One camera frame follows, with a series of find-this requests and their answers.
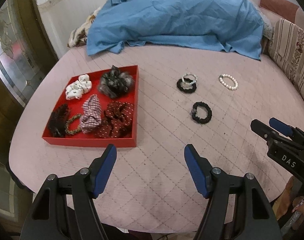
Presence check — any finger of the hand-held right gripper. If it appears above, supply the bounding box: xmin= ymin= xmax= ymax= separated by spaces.
xmin=269 ymin=117 xmax=304 ymax=143
xmin=251 ymin=119 xmax=276 ymax=140

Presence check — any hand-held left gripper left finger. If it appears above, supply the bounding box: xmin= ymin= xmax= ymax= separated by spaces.
xmin=19 ymin=144 xmax=117 ymax=240

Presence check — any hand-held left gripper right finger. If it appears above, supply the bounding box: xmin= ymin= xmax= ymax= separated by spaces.
xmin=184 ymin=144 xmax=284 ymax=240

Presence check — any red tray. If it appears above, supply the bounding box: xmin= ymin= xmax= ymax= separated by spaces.
xmin=41 ymin=65 xmax=139 ymax=148

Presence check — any leopard print hair tie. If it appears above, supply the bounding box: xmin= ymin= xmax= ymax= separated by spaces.
xmin=64 ymin=114 xmax=83 ymax=135

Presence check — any black scrunchie with charm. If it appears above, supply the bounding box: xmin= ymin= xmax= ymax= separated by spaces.
xmin=191 ymin=101 xmax=212 ymax=124

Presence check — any plaid scrunchie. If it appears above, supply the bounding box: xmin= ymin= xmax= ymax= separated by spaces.
xmin=79 ymin=94 xmax=102 ymax=134

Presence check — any black hair claw clip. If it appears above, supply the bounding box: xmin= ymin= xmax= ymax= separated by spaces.
xmin=47 ymin=103 xmax=70 ymax=138

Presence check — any black ruffled hair tie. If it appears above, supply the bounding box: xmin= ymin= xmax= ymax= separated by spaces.
xmin=177 ymin=78 xmax=198 ymax=95

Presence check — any small grey white pearl bracelet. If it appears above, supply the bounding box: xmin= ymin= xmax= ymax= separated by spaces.
xmin=181 ymin=73 xmax=198 ymax=85

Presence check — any white cherry print scrunchie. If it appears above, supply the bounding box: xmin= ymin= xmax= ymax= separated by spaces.
xmin=65 ymin=74 xmax=92 ymax=100

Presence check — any grey sheer scrunchie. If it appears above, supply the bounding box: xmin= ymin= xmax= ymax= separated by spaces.
xmin=97 ymin=65 xmax=135 ymax=99

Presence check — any orange patterned cloth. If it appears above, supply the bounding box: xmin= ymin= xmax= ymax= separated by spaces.
xmin=272 ymin=176 xmax=304 ymax=230

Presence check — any striped floral cushion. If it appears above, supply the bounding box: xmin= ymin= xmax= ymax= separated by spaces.
xmin=268 ymin=18 xmax=304 ymax=110

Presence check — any pale floral cloth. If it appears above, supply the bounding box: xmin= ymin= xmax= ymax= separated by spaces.
xmin=259 ymin=7 xmax=272 ymax=40

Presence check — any brown patterned blanket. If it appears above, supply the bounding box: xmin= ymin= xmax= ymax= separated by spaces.
xmin=68 ymin=6 xmax=102 ymax=48

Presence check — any blue cloth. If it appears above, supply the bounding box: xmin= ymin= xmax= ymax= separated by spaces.
xmin=86 ymin=0 xmax=264 ymax=61

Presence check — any glass door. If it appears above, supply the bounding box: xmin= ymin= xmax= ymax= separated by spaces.
xmin=0 ymin=0 xmax=57 ymax=110

